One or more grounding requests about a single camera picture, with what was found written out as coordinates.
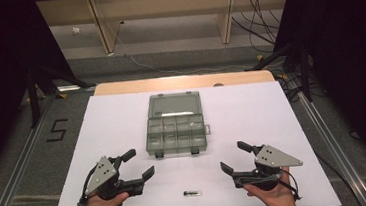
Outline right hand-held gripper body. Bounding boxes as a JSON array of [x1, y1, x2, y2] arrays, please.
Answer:
[[229, 141, 306, 195]]

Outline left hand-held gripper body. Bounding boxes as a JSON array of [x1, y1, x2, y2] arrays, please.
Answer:
[[80, 152, 146, 204]]

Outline person's right hand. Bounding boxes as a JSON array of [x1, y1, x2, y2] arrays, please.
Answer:
[[241, 166, 298, 206]]

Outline white table sheet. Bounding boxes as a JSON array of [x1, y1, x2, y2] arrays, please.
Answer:
[[39, 74, 343, 206]]

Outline small black screw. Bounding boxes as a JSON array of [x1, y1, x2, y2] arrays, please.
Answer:
[[183, 189, 203, 198]]

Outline grey clear compartment box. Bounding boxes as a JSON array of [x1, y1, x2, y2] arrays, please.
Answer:
[[140, 89, 214, 160]]

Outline wooden table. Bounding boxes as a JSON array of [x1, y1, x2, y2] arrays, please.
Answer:
[[92, 67, 276, 99]]

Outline black metal stand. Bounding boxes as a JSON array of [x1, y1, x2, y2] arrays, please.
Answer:
[[245, 38, 315, 108], [24, 59, 100, 129]]

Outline left hand-held gripper cable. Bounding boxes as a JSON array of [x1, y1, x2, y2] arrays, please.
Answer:
[[51, 164, 102, 206]]

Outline hand-held gripper cable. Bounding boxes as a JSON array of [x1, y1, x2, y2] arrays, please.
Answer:
[[277, 167, 303, 204], [51, 164, 102, 206]]

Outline right hand-held gripper cable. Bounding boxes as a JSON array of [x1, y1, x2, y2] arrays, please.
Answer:
[[277, 167, 303, 204]]

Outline metal floor rail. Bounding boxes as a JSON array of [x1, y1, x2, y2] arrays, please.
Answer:
[[287, 71, 366, 206], [0, 93, 67, 206]]

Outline black cables beside table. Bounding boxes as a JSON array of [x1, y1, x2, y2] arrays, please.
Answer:
[[271, 66, 307, 105]]

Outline white floor cable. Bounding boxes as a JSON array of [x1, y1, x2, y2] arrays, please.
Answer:
[[105, 8, 261, 83]]

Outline bundle of black cables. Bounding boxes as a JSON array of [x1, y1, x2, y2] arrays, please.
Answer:
[[229, 0, 285, 56]]

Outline light wooden desk frame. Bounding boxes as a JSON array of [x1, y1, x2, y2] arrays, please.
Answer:
[[35, 0, 298, 61]]

